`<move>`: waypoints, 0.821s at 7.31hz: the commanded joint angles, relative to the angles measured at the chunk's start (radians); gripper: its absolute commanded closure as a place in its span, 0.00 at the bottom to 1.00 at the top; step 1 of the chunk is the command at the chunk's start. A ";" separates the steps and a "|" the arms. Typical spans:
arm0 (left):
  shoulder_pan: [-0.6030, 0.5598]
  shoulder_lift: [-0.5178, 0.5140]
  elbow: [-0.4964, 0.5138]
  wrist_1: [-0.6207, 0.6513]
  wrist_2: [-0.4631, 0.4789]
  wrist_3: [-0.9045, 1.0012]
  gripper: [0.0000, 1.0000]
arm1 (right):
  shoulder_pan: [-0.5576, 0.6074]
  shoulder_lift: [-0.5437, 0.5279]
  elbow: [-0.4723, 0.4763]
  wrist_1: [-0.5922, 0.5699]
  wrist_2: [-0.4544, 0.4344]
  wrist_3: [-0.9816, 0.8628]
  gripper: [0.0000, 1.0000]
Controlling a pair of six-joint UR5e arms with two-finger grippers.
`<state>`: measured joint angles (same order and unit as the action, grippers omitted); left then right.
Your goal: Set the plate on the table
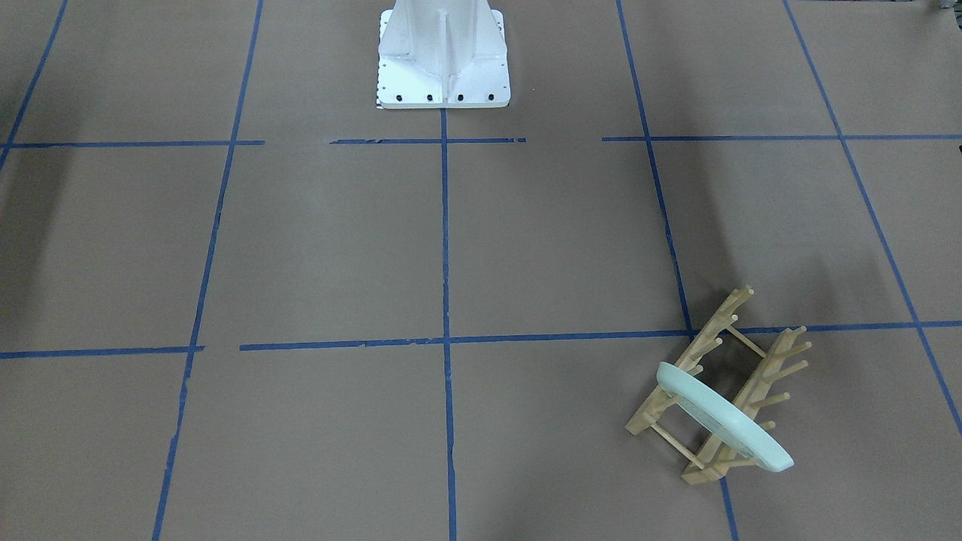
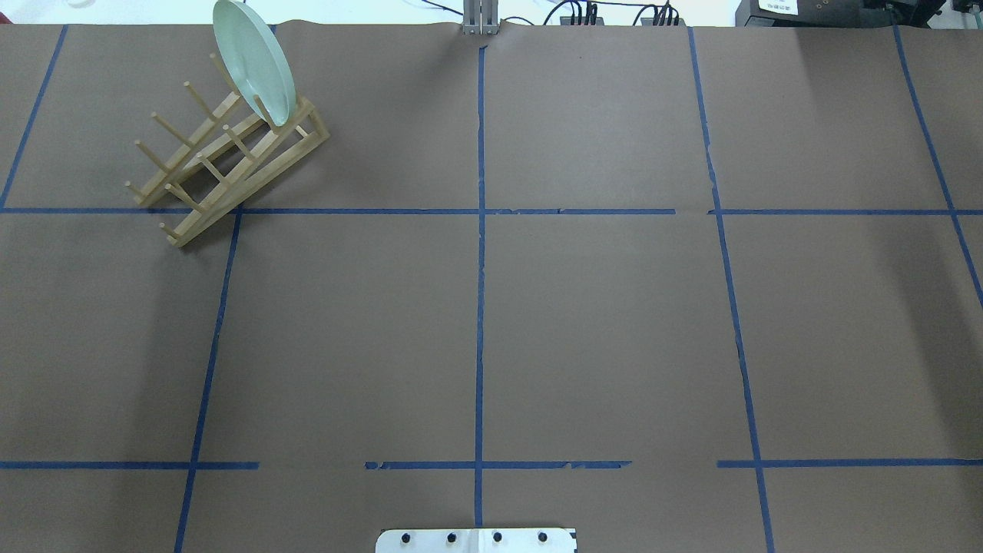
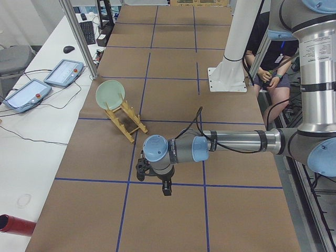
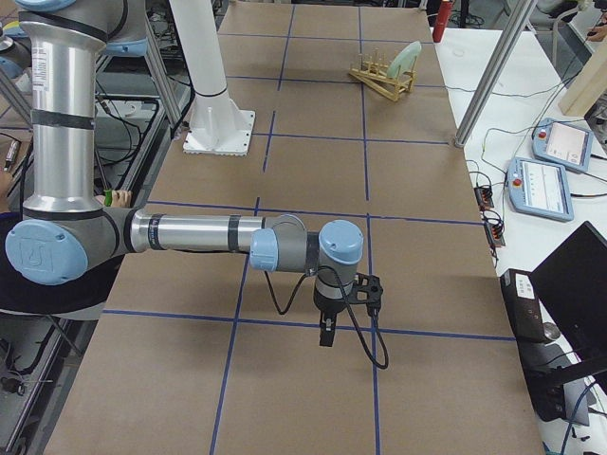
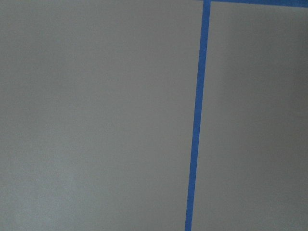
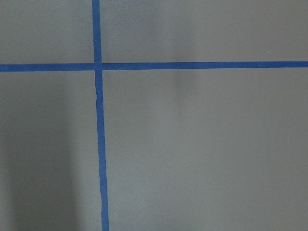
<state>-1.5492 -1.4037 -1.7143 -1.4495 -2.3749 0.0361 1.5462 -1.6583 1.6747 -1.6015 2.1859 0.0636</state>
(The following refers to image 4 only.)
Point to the black monitor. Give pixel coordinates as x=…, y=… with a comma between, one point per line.
x=571, y=284

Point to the lower orange black connector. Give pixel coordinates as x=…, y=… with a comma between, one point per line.
x=495, y=234

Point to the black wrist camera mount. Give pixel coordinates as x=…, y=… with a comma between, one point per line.
x=367, y=290

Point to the orange black connector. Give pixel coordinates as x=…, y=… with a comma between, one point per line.
x=495, y=234
x=483, y=195

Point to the aluminium frame post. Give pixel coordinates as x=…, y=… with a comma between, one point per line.
x=502, y=51

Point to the black computer box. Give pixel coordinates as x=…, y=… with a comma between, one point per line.
x=524, y=310

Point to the light green plate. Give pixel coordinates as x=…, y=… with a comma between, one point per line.
x=404, y=61

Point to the person's hand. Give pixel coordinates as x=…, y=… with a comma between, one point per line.
x=121, y=199

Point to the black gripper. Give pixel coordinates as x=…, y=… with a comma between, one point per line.
x=327, y=304

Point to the wooden beam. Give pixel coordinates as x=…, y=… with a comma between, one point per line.
x=588, y=86

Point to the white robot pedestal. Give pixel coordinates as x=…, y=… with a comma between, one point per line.
x=216, y=126

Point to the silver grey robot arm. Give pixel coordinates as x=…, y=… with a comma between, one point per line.
x=65, y=231

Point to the green screwdriver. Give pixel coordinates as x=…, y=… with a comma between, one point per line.
x=107, y=191

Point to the wooden dish rack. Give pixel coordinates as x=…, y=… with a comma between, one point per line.
x=371, y=71

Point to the red bottle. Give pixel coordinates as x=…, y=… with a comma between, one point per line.
x=442, y=19

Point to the lower blue teach pendant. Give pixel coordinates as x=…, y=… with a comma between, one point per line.
x=540, y=189

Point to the upper orange black connector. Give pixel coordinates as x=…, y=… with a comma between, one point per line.
x=483, y=195

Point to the blue teach pendant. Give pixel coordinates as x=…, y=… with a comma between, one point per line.
x=562, y=143
x=540, y=189

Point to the upper blue teach pendant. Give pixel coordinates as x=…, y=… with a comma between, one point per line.
x=562, y=143

